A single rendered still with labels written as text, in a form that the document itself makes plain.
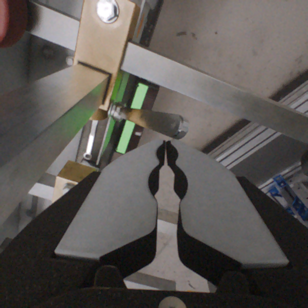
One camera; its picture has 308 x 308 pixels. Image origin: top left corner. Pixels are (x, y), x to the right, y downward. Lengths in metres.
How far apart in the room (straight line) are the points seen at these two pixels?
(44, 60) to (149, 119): 0.43
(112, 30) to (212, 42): 0.92
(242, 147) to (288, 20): 0.58
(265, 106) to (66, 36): 0.24
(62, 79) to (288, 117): 0.26
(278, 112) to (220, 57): 0.87
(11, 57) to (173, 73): 0.35
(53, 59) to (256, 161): 0.96
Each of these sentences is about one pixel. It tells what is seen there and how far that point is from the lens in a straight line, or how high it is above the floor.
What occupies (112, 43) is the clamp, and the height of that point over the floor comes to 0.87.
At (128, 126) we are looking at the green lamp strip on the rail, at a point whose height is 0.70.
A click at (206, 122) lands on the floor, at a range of 1.23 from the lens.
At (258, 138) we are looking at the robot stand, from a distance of 1.08.
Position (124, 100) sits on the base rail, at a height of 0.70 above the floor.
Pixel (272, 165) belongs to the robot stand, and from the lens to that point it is 1.21.
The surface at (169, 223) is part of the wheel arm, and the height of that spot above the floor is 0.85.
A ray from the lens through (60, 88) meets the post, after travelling 0.18.
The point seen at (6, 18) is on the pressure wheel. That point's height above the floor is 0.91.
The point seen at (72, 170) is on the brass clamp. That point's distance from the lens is 0.38.
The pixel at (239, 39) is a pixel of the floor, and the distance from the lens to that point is 1.17.
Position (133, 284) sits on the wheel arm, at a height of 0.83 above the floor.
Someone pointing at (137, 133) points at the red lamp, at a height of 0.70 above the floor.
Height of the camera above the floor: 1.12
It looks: 60 degrees down
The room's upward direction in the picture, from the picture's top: 175 degrees counter-clockwise
